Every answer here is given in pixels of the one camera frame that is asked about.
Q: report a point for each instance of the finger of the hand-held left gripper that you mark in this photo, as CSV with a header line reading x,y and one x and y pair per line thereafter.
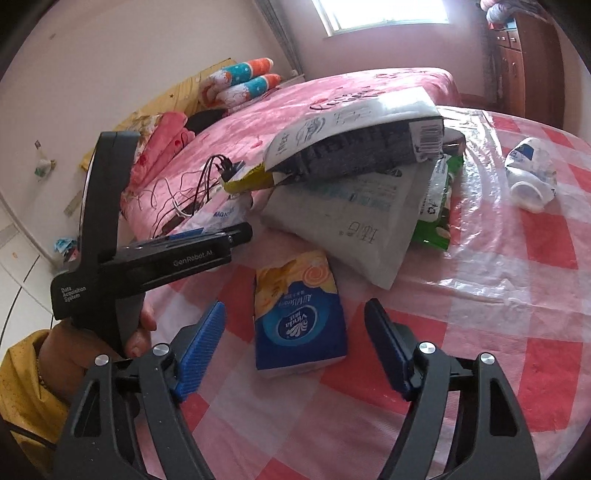
x,y
235,234

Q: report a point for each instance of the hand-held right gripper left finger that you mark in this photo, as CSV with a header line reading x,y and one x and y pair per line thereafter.
x,y
203,350

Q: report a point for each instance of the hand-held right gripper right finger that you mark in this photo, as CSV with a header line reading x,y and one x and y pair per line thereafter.
x,y
387,350

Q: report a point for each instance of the yellow packet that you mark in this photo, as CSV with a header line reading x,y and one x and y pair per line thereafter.
x,y
249,182

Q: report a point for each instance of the blue yellow tissue pack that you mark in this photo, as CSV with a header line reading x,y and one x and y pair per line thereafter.
x,y
300,323

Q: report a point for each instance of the light grey mailer bag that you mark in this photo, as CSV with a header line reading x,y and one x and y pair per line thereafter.
x,y
351,221

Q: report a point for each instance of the green snack packet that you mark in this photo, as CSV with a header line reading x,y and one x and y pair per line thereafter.
x,y
436,230

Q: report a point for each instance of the white dark grey mailer bag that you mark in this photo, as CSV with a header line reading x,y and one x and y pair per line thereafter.
x,y
351,143

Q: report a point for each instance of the person's left forearm yellow sleeve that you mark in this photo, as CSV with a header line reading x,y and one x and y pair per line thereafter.
x,y
23,397

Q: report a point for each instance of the person's left hand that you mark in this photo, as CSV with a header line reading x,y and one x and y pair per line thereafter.
x,y
92,346

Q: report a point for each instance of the white plastic bag blue print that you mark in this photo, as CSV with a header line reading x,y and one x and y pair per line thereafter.
x,y
217,214

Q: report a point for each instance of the folded pink blanket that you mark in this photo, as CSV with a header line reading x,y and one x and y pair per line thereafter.
x,y
161,143

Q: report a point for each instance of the dark cloth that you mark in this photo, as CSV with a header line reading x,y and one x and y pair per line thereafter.
x,y
207,120

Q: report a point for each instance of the red white checked tablecloth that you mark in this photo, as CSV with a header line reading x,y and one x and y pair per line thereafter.
x,y
498,286

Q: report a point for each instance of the bed with pink sheet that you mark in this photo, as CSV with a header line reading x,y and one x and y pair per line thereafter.
x,y
286,106

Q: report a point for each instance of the cartoon print pillow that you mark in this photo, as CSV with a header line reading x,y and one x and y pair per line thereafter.
x,y
249,90
244,69

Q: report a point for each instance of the yellow wooden headboard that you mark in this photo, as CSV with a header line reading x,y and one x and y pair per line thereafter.
x,y
180,92

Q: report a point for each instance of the grey curtain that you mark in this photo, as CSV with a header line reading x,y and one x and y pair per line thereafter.
x,y
281,37

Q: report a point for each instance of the window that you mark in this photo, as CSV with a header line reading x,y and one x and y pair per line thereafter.
x,y
383,14

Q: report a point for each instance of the brown wooden wardrobe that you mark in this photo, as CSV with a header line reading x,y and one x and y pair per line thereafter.
x,y
531,64

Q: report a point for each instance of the bedding bundle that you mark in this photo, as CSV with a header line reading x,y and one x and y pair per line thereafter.
x,y
503,9

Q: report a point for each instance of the small wall ornament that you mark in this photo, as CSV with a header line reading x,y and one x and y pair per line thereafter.
x,y
44,164

